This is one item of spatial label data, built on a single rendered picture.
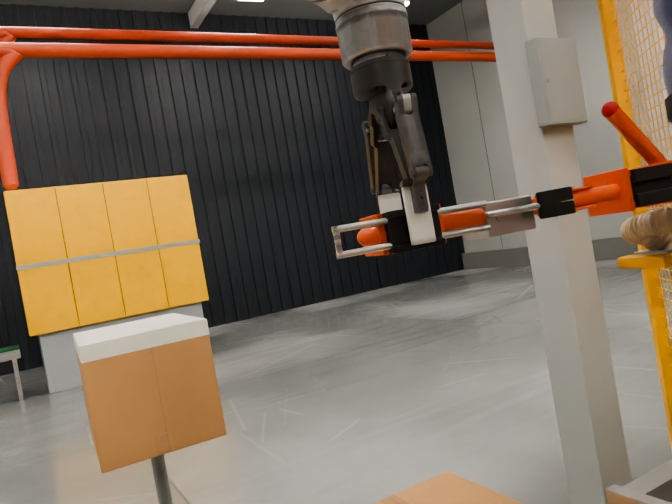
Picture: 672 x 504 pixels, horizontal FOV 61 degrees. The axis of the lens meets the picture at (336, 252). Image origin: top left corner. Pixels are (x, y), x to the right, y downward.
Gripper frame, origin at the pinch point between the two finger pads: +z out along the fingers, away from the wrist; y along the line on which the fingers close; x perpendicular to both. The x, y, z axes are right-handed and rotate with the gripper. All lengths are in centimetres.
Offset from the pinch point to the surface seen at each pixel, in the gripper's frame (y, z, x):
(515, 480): 166, 121, -96
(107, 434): 123, 47, 61
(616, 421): 110, 82, -110
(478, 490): 60, 66, -31
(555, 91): 103, -37, -103
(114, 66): 1045, -389, 101
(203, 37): 813, -340, -49
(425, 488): 69, 66, -20
